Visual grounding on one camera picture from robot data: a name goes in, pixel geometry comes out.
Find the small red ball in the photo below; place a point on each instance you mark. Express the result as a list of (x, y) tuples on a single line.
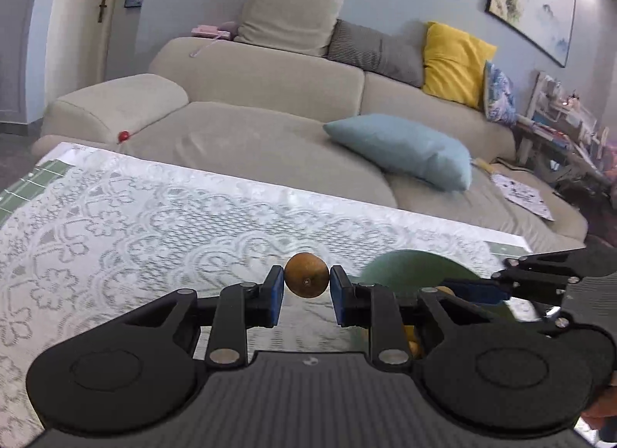
[(124, 136)]

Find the pale green bowl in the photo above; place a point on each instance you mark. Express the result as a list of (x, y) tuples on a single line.
[(409, 269)]

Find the blue patterned pillow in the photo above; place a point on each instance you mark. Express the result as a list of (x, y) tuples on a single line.
[(499, 94)]

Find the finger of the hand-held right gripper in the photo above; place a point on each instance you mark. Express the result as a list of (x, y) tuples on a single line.
[(477, 291), (544, 260)]

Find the yellow pillow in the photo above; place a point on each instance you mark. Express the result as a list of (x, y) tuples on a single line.
[(455, 65)]

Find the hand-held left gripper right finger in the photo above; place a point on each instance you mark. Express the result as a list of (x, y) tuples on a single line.
[(337, 296)]

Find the white lace tablecloth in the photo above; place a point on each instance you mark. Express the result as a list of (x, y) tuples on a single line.
[(120, 236)]

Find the beige sofa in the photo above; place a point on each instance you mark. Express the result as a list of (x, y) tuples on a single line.
[(241, 139)]

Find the framed landscape painting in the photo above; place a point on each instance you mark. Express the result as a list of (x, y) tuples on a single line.
[(535, 4)]

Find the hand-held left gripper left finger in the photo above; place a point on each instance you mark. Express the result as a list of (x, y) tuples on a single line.
[(274, 296)]

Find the white door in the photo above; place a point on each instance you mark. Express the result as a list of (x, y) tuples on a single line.
[(77, 19)]

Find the grey striped pillow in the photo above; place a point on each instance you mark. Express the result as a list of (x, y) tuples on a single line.
[(376, 50)]

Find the cluttered shelf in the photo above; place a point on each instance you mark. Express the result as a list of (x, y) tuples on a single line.
[(564, 134)]

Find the beige pillow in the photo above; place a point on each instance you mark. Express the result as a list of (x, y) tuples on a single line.
[(289, 9)]

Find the printed paper sheet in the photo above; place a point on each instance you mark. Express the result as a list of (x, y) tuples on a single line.
[(523, 195)]

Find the pink telephone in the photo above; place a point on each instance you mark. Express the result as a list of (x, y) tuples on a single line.
[(209, 32)]

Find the light blue pillow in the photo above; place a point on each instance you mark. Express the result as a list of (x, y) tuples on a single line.
[(400, 149)]

